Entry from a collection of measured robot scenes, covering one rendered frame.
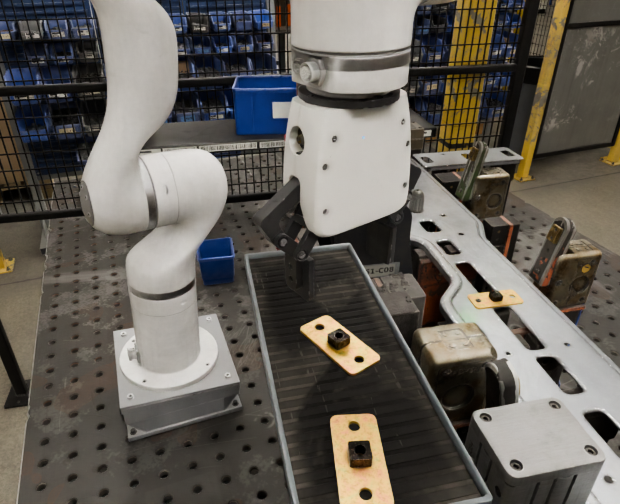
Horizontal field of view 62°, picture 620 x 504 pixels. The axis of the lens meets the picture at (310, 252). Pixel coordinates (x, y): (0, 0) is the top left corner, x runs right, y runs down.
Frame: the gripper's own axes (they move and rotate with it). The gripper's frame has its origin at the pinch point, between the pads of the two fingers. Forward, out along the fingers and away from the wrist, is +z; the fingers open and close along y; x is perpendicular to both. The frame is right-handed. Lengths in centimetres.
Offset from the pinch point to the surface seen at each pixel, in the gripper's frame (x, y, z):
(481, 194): 34, 72, 25
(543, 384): -8.4, 28.6, 25.3
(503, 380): -9.7, 14.9, 15.3
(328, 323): 3.0, 1.0, 9.0
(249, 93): 96, 47, 11
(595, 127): 146, 377, 95
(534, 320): 0.0, 39.8, 25.3
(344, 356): -1.8, -0.9, 9.0
